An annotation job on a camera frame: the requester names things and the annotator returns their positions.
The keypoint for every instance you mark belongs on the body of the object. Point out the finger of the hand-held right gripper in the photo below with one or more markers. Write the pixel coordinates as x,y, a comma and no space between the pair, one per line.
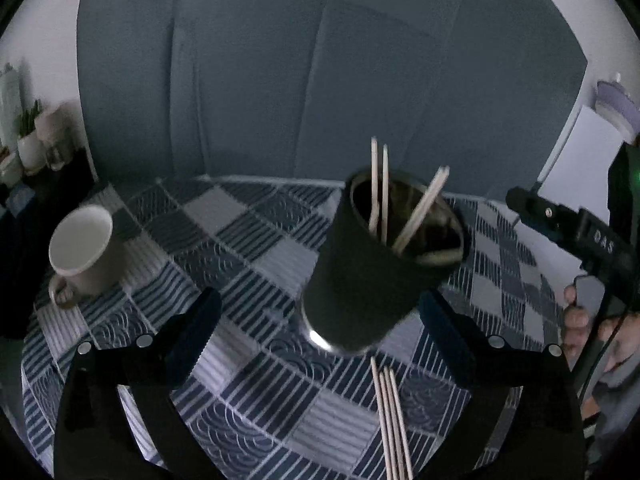
542,210

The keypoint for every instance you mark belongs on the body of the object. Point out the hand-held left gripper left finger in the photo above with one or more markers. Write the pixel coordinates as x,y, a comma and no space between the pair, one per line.
192,335

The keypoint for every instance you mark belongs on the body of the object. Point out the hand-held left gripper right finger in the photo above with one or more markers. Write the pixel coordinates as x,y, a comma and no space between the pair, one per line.
452,340

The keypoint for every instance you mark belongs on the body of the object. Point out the black metal utensil canister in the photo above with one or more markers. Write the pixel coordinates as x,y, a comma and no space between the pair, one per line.
365,285

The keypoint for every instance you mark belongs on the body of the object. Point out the row of wooden chopsticks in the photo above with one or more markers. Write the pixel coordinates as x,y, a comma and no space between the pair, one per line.
392,425

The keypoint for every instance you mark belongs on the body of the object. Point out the pale wooden chopstick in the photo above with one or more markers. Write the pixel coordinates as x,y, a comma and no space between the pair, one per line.
419,207
427,206
385,190

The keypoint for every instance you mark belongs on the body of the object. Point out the person's right forearm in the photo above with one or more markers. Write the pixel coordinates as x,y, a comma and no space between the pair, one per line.
620,410

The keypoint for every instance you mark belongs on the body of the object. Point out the person's right hand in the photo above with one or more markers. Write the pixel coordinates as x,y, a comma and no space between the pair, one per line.
580,320

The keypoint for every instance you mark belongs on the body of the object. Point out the blue patterned checkered tablecloth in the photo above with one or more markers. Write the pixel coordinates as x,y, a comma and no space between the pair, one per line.
240,240

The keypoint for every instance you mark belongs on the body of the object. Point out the lavender round object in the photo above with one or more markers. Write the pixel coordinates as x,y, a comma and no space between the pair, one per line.
617,102

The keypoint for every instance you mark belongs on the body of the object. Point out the white ceramic mug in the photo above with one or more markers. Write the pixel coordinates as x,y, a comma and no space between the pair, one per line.
85,255

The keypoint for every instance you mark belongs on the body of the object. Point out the small white cup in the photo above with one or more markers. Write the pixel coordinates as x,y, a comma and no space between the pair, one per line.
10,170

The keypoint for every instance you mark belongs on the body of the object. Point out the white pot with green plant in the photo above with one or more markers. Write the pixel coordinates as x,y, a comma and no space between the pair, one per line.
30,150

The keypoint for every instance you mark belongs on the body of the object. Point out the pale pink cup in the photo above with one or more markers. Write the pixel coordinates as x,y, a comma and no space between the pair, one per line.
57,127

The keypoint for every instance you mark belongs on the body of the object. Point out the blue fabric backdrop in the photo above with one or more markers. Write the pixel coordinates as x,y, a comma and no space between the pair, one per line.
325,60

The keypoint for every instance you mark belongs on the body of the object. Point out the tall white bottle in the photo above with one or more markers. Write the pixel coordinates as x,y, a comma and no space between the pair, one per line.
7,105

